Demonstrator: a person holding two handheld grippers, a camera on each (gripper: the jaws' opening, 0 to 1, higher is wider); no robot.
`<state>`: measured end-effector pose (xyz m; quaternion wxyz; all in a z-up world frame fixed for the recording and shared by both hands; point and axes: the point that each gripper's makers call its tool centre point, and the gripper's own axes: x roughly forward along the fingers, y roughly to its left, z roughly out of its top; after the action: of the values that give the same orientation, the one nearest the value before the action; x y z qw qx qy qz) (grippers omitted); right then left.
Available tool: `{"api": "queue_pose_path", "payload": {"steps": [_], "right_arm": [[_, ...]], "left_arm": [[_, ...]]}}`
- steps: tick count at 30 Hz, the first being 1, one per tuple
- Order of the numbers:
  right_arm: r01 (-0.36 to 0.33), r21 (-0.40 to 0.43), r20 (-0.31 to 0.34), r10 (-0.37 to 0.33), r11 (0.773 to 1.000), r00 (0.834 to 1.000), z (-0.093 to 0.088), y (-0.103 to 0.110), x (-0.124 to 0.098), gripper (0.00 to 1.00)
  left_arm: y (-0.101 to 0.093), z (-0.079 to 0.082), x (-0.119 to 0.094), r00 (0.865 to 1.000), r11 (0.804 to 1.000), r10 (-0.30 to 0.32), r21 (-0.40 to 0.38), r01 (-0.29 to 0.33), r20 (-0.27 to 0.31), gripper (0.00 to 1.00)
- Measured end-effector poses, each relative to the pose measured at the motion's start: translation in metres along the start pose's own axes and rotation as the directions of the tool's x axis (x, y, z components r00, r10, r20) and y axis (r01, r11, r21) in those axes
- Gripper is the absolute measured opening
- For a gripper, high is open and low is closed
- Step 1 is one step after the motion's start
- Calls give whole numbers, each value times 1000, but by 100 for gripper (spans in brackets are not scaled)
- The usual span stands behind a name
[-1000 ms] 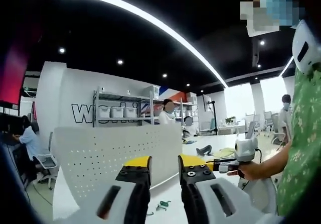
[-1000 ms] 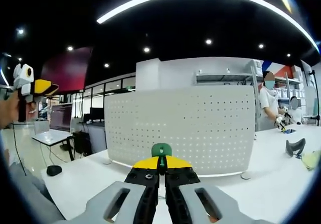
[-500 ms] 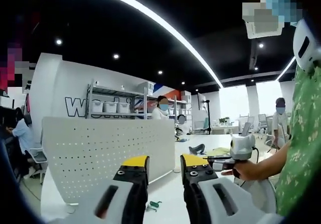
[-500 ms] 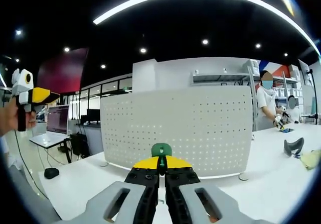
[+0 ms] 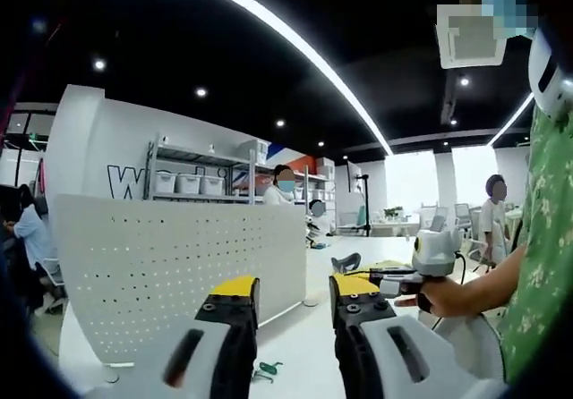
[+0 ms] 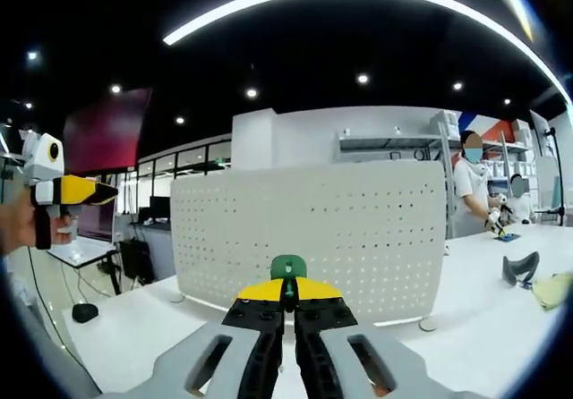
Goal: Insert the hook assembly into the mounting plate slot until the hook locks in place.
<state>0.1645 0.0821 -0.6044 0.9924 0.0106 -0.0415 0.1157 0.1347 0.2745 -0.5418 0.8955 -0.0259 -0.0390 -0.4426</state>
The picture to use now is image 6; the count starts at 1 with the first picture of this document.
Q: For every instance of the white stand table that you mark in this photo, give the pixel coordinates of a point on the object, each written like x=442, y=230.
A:
x=80, y=251

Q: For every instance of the teal chair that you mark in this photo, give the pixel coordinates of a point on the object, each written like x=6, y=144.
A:
x=555, y=195

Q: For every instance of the large red wall screen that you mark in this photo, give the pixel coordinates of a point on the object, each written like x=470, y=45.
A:
x=107, y=130

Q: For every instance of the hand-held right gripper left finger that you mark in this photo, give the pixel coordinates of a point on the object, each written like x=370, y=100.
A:
x=264, y=327

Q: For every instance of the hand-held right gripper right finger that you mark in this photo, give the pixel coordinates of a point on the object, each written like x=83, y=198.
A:
x=313, y=327

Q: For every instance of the black rounded device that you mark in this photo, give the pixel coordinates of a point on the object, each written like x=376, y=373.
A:
x=85, y=313

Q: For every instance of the pale yellow cloth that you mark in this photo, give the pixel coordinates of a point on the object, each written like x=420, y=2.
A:
x=555, y=291

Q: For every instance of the blue tray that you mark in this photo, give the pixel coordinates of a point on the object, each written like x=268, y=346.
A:
x=506, y=238

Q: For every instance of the row of white storage bins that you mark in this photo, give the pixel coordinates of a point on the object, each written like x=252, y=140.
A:
x=445, y=121

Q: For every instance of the green hook assembly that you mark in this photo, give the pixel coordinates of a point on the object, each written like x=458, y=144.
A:
x=288, y=267

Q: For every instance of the black computer case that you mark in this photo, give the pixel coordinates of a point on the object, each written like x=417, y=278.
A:
x=136, y=260

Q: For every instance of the white perforated mounting plate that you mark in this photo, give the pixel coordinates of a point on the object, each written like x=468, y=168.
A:
x=358, y=220

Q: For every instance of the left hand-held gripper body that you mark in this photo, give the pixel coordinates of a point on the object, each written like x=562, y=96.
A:
x=42, y=166

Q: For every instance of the black tripod stand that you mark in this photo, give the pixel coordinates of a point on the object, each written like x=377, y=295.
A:
x=559, y=184

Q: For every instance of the purple screen monitor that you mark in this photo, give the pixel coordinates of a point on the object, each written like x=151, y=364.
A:
x=96, y=220

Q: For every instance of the group of ceiling spotlights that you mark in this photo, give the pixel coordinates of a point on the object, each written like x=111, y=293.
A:
x=362, y=78

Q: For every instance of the dark grey hook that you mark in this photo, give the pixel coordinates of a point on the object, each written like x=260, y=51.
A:
x=509, y=269

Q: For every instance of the grey metal shelf rack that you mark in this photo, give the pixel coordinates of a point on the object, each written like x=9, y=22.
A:
x=380, y=141

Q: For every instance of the black desktop monitor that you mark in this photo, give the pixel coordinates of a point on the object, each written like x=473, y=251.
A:
x=156, y=206

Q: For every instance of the tilted flat screen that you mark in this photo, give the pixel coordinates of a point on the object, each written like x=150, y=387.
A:
x=544, y=135

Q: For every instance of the person's left hand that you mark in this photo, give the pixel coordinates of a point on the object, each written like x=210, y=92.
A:
x=18, y=224

